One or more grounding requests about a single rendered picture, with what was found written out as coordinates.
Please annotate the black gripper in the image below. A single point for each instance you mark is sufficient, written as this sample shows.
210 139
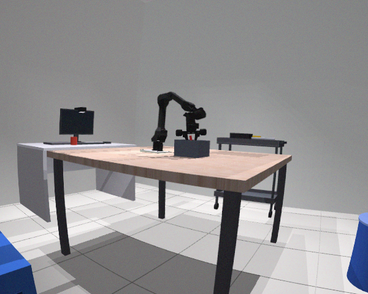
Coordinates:
196 132

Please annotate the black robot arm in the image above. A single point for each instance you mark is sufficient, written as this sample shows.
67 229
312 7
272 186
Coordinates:
161 132

